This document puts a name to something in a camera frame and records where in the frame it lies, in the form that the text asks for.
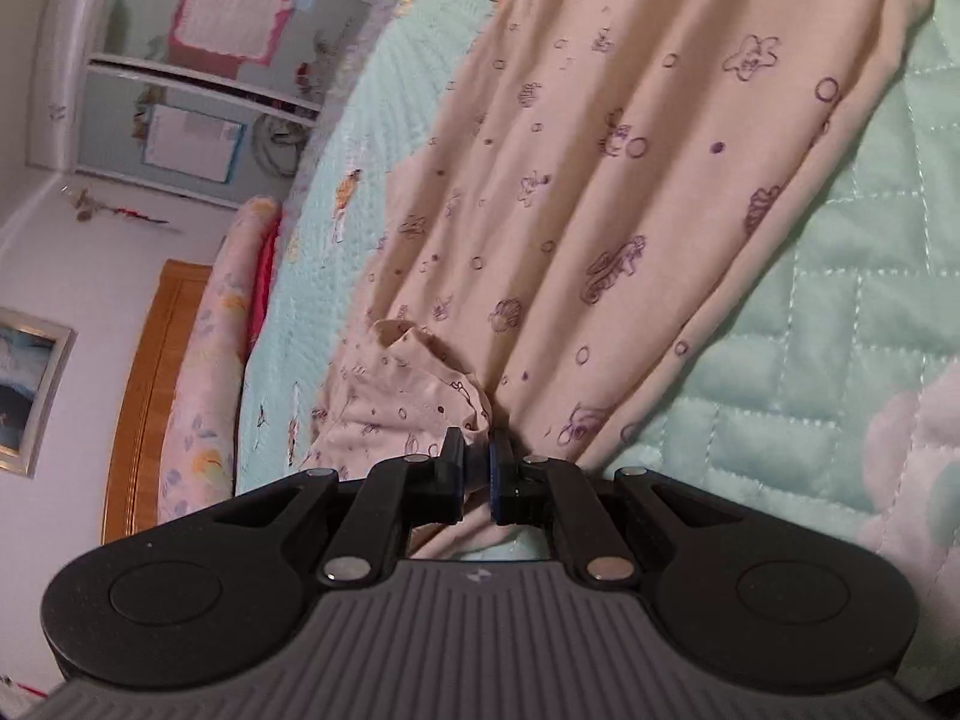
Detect blue bordered poster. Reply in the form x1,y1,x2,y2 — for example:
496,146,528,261
141,103,247,185

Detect mint quilted bee bedspread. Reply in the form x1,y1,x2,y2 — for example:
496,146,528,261
236,0,960,593

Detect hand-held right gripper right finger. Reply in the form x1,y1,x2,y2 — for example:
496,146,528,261
487,431,740,587

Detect red tassel wall ornament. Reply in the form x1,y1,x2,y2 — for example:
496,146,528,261
64,187,172,230

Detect red cloth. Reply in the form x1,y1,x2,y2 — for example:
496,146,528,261
247,214,284,361

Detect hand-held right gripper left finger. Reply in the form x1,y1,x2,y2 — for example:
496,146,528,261
214,427,467,587

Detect framed wall picture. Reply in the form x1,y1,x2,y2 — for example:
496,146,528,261
0,306,78,479

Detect floral pink pillow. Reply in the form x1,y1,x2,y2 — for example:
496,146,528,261
157,195,282,526

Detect pink printed pants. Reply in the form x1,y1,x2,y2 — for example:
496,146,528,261
289,0,953,563

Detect sliding door wardrobe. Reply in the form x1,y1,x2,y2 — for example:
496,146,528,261
26,0,406,211

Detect wooden headboard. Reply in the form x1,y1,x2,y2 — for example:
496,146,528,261
101,259,215,545

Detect pink bordered poster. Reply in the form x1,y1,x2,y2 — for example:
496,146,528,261
166,0,295,65

